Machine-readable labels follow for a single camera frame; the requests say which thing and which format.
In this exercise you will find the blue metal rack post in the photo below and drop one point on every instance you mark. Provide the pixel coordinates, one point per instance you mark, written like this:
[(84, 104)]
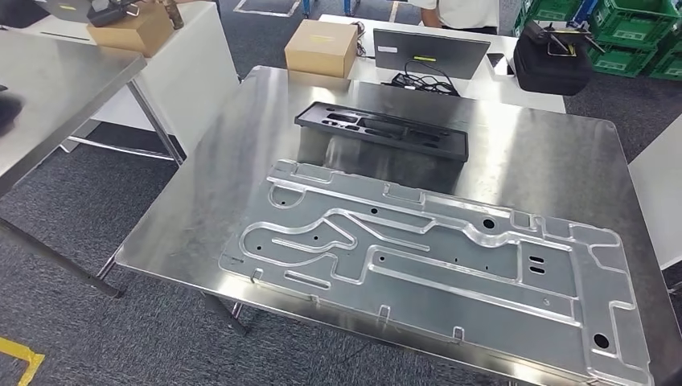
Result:
[(582, 11)]

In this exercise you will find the cardboard box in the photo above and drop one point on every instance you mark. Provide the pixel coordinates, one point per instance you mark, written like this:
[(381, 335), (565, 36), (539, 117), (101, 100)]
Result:
[(319, 50), (133, 32)]

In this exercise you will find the brown cylindrical bottle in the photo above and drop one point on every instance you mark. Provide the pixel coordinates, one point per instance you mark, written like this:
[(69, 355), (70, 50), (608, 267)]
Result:
[(174, 16)]

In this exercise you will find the dark grey laptop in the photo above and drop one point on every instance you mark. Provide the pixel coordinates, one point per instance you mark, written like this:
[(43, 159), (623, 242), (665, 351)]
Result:
[(463, 53)]

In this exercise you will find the black plastic plate bracket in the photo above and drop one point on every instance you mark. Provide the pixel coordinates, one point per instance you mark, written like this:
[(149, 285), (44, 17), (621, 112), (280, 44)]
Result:
[(314, 121)]

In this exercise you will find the blue metal shelf rack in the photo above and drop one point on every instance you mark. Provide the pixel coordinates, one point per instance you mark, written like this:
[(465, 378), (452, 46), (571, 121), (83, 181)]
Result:
[(349, 6), (308, 6)]

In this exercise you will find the black handheld device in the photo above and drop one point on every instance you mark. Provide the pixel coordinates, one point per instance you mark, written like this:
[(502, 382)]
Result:
[(109, 13)]

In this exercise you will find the smartphone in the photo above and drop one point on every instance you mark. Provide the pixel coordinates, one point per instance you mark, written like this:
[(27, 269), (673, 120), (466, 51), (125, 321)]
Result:
[(495, 59)]

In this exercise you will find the person's forearm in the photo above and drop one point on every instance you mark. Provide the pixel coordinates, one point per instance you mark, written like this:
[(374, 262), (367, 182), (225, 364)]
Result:
[(431, 17)]

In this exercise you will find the stamped sheet metal panel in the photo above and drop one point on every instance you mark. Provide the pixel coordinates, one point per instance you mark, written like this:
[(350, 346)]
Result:
[(453, 287)]

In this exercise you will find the yellow floor tape marking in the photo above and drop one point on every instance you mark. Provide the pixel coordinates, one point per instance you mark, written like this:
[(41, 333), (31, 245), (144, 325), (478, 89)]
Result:
[(34, 356)]

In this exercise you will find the black flat case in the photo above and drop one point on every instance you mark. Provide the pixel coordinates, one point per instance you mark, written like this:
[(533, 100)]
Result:
[(21, 13)]

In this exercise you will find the black carry bag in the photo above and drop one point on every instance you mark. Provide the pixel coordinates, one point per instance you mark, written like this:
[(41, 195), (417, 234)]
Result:
[(549, 74)]

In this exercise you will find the stainless steel workbench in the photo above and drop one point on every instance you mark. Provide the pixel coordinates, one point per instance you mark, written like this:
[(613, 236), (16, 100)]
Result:
[(533, 149)]

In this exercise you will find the stainless steel table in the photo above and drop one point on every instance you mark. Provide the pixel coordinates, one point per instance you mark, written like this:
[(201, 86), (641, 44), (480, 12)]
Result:
[(64, 80)]

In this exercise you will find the person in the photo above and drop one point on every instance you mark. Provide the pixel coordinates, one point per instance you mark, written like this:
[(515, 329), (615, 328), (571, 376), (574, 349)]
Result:
[(463, 10)]

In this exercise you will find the white table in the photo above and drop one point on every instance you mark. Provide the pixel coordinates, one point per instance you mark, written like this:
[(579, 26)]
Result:
[(197, 80), (506, 96), (660, 202)]

